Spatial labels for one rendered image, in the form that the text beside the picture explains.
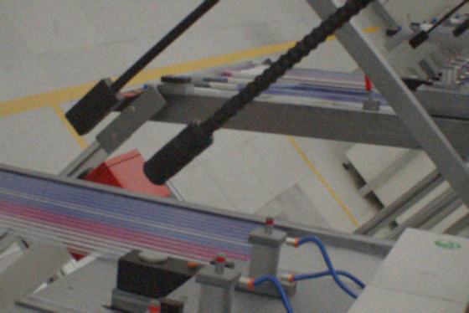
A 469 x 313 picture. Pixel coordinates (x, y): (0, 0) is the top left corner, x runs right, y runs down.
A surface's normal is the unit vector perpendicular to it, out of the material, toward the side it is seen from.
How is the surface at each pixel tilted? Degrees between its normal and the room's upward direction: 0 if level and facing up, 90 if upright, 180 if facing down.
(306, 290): 43
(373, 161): 90
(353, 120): 90
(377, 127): 90
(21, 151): 0
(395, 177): 90
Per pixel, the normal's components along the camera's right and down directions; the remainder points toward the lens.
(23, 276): -0.32, 0.16
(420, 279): 0.11, -0.97
